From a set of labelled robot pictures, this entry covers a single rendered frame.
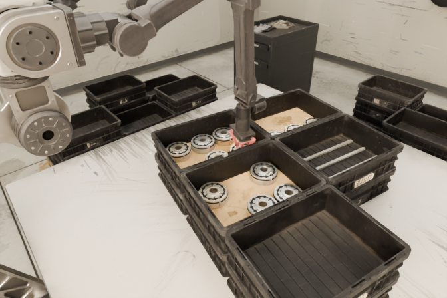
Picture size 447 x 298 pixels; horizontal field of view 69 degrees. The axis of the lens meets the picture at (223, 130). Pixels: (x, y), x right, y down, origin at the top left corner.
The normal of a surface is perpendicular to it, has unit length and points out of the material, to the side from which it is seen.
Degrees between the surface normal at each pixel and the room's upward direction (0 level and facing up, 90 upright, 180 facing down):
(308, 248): 0
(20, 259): 0
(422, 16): 90
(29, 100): 90
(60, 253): 0
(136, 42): 96
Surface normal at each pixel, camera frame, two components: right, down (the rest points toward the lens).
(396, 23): -0.76, 0.36
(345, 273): -0.02, -0.84
